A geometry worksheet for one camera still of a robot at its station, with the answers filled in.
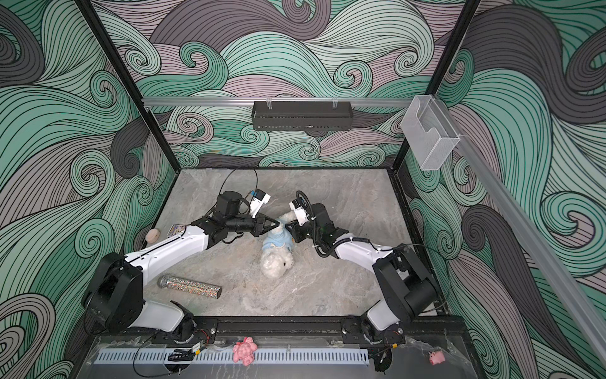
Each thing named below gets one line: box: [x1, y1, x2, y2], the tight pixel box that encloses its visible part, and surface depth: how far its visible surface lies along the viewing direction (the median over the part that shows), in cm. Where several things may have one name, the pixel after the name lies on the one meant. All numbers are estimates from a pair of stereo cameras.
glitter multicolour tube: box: [157, 274, 223, 300], surface depth 81 cm
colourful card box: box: [167, 224, 187, 238], surface depth 97 cm
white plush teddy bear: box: [260, 210, 297, 278], surface depth 81 cm
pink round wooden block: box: [145, 228, 161, 244], surface depth 95 cm
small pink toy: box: [429, 350, 446, 366], surface depth 68 cm
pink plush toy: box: [232, 336, 259, 367], surface depth 69 cm
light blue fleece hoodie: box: [261, 219, 295, 251], surface depth 83 cm
